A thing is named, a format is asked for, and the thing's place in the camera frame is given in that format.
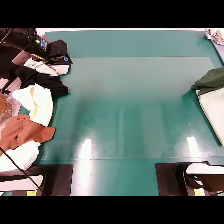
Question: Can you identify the green T-shirt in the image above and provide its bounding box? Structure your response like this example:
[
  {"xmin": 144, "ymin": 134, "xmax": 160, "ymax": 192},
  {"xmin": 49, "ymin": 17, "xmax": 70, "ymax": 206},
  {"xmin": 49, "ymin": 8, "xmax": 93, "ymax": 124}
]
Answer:
[{"xmin": 191, "ymin": 66, "xmax": 224, "ymax": 97}]

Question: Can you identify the cream garment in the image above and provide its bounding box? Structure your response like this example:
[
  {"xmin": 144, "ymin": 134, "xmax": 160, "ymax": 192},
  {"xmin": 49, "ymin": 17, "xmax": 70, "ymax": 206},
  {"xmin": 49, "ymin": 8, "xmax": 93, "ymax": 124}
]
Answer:
[{"xmin": 12, "ymin": 83, "xmax": 55, "ymax": 128}]

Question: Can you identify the black garment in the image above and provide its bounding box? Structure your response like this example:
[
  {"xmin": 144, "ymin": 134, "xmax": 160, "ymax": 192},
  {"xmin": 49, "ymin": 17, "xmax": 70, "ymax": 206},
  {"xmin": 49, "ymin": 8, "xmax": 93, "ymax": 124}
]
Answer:
[{"xmin": 12, "ymin": 64, "xmax": 70, "ymax": 99}]

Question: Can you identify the pale pink garment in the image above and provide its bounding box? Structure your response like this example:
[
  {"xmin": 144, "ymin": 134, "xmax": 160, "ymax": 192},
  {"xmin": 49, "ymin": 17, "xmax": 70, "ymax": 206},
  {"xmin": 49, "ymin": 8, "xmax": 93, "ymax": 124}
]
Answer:
[{"xmin": 23, "ymin": 57, "xmax": 71, "ymax": 77}]

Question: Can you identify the rust orange garment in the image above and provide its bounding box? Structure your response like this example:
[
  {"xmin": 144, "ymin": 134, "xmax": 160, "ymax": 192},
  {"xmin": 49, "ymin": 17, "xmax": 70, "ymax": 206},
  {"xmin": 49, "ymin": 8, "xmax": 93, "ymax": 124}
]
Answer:
[{"xmin": 0, "ymin": 114, "xmax": 57, "ymax": 153}]

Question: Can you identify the white folded garment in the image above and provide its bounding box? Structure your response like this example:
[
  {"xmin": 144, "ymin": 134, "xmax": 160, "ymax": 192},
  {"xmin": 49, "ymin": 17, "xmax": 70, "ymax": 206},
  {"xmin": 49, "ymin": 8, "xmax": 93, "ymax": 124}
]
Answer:
[{"xmin": 196, "ymin": 87, "xmax": 224, "ymax": 147}]

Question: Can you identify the brown garment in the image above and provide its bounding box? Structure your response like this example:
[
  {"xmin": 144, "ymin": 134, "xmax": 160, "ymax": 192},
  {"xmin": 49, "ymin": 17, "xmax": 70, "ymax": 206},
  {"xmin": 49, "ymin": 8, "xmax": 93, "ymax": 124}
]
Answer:
[{"xmin": 0, "ymin": 93, "xmax": 18, "ymax": 125}]

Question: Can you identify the mauve garment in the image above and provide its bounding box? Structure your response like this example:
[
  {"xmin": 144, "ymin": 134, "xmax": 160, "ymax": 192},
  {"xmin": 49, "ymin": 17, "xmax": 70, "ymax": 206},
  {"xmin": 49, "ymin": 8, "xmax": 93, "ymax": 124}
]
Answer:
[{"xmin": 12, "ymin": 49, "xmax": 32, "ymax": 65}]

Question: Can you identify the pale patterned garment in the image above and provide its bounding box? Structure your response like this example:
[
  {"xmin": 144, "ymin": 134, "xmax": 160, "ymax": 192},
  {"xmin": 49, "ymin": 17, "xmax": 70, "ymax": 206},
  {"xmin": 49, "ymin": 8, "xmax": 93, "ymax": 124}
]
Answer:
[{"xmin": 204, "ymin": 28, "xmax": 224, "ymax": 46}]

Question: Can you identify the black cable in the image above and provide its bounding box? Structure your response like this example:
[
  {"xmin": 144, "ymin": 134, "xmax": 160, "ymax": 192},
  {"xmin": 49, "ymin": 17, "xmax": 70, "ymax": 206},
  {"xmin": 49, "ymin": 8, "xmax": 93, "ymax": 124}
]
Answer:
[{"xmin": 0, "ymin": 145, "xmax": 46, "ymax": 197}]

